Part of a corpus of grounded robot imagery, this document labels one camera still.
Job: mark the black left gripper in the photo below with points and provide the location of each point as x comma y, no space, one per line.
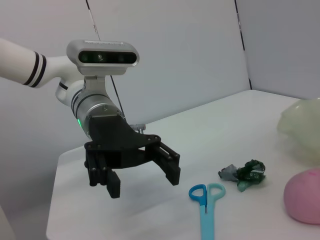
112,140

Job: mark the green plastic wrapper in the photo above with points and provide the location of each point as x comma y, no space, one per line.
250,175

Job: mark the pink peach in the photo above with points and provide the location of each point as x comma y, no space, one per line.
305,197

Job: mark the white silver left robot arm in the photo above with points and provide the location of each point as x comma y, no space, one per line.
15,62

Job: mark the blue scissors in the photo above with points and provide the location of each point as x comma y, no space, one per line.
207,225

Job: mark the translucent green fruit plate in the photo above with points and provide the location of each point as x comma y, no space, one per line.
302,130

